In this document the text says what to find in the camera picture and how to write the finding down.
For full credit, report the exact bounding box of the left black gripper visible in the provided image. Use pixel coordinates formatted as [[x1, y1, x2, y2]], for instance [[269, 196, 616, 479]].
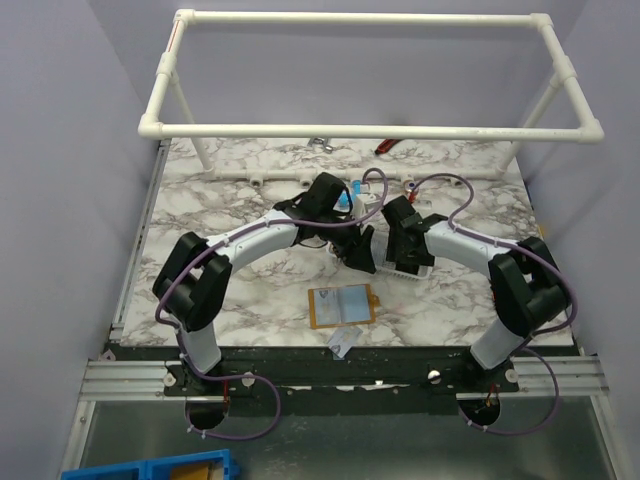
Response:
[[316, 211, 376, 273]]

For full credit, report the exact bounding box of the tan leather card holder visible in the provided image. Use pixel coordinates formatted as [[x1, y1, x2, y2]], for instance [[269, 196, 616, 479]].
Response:
[[308, 284, 380, 330]]

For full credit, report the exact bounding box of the white credit card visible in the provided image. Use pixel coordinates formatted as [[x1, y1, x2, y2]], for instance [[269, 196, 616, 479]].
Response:
[[327, 326, 363, 360]]

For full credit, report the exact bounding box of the white plastic basket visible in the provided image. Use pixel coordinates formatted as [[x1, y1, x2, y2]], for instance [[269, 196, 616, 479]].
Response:
[[323, 225, 435, 280]]

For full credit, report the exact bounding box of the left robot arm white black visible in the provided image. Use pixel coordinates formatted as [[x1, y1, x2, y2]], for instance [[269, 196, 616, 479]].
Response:
[[152, 173, 376, 395]]

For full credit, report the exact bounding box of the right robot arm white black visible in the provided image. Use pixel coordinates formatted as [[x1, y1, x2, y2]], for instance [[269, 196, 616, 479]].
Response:
[[382, 197, 572, 392]]

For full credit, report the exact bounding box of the blue pipe valve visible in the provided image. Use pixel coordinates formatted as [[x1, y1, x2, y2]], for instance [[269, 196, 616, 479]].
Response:
[[335, 180, 363, 212]]

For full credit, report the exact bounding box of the metal clamp fitting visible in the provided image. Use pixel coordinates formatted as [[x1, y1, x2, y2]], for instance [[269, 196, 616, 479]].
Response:
[[307, 137, 334, 153]]

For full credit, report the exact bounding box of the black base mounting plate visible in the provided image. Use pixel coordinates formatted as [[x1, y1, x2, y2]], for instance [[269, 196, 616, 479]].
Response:
[[164, 347, 519, 417]]

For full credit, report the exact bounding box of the blue plastic bin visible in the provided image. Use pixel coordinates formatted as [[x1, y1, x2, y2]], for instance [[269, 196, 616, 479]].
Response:
[[60, 449, 240, 480]]

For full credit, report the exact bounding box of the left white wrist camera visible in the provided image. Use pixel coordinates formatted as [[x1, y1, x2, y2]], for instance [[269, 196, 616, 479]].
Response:
[[352, 193, 381, 219]]

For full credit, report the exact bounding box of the red handled tool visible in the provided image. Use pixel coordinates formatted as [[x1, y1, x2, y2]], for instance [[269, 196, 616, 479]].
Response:
[[374, 139, 401, 155]]

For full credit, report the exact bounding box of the white PVC pipe frame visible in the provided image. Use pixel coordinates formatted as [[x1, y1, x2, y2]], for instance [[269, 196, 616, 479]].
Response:
[[138, 9, 605, 185]]

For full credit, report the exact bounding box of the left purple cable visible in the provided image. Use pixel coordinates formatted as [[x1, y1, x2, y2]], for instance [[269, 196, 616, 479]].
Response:
[[154, 167, 390, 441]]

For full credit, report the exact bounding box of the aluminium rail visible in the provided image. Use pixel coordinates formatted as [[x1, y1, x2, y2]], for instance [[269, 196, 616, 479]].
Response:
[[79, 361, 167, 402]]

